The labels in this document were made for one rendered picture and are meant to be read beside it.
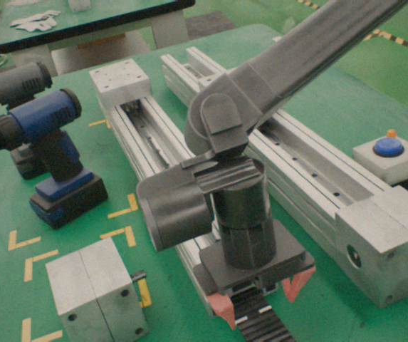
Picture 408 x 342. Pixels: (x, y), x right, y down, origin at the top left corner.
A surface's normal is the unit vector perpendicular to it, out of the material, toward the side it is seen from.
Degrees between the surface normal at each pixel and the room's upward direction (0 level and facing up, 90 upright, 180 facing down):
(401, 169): 90
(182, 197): 28
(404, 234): 0
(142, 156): 0
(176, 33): 90
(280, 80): 46
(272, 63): 40
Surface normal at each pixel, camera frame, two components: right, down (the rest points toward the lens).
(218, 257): -0.18, -0.83
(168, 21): 0.28, 0.48
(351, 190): -0.92, 0.33
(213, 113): 0.11, -0.24
